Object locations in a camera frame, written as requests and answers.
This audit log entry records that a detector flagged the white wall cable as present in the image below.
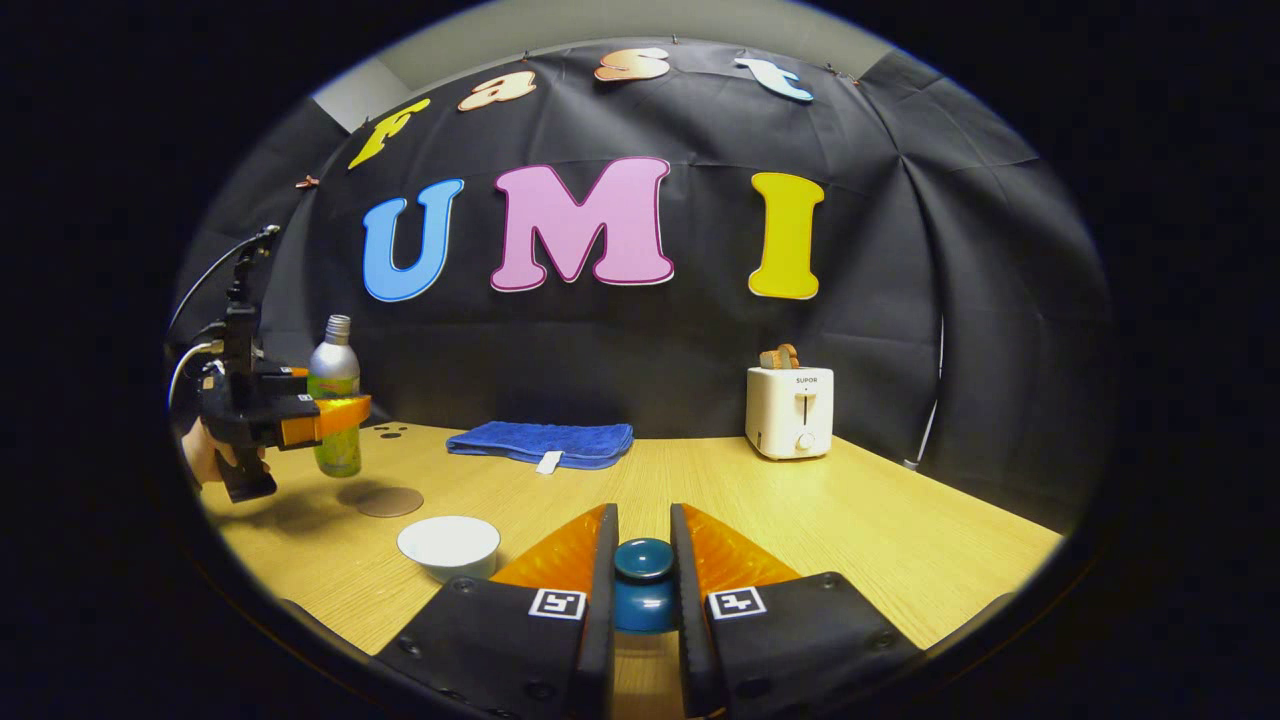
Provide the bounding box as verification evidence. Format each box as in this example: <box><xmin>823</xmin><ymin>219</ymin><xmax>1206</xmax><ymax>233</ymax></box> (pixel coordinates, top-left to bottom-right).
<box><xmin>905</xmin><ymin>315</ymin><xmax>946</xmax><ymax>469</ymax></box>

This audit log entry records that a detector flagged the round brown coaster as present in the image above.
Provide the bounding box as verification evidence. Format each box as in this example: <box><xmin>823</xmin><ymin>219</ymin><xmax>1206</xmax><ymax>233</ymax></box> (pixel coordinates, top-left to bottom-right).
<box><xmin>355</xmin><ymin>487</ymin><xmax>425</xmax><ymax>519</ymax></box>

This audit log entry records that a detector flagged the black backdrop cloth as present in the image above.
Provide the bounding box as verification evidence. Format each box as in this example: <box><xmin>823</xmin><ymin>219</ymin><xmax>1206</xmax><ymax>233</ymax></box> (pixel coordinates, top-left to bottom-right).
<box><xmin>165</xmin><ymin>38</ymin><xmax>1116</xmax><ymax>531</ymax></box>

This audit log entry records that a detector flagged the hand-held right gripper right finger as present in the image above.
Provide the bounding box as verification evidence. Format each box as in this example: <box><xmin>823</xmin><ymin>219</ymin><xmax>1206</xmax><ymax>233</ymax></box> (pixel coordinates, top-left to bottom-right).
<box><xmin>670</xmin><ymin>503</ymin><xmax>926</xmax><ymax>719</ymax></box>

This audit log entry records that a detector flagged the silver green water bottle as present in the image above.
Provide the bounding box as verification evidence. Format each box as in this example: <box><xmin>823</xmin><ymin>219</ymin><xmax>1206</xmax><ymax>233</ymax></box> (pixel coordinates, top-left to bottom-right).
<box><xmin>307</xmin><ymin>315</ymin><xmax>363</xmax><ymax>478</ymax></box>

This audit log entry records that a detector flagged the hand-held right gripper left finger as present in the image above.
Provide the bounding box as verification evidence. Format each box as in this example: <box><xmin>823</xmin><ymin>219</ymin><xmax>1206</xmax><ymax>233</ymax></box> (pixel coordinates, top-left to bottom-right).
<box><xmin>375</xmin><ymin>503</ymin><xmax>619</xmax><ymax>720</ymax></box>

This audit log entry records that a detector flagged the blue teacup lid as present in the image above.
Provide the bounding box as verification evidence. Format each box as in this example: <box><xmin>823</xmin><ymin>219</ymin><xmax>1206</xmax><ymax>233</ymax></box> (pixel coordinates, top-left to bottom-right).
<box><xmin>612</xmin><ymin>537</ymin><xmax>679</xmax><ymax>634</ymax></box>

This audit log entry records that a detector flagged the folded blue towel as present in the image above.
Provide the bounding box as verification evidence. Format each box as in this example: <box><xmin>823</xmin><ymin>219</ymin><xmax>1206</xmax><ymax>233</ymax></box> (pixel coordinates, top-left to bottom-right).
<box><xmin>446</xmin><ymin>421</ymin><xmax>635</xmax><ymax>471</ymax></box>

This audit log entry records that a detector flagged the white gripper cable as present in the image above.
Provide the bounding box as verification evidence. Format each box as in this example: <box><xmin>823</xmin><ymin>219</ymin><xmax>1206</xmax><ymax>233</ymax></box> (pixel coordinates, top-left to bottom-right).
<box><xmin>165</xmin><ymin>232</ymin><xmax>271</xmax><ymax>336</ymax></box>

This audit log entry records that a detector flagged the white toaster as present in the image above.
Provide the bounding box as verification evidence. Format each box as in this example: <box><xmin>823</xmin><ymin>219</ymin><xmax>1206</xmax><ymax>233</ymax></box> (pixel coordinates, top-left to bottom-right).
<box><xmin>745</xmin><ymin>366</ymin><xmax>835</xmax><ymax>461</ymax></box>

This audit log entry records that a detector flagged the white teacup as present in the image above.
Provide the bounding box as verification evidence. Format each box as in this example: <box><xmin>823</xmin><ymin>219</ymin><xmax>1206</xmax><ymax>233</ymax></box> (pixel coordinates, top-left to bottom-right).
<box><xmin>397</xmin><ymin>515</ymin><xmax>501</xmax><ymax>583</ymax></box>

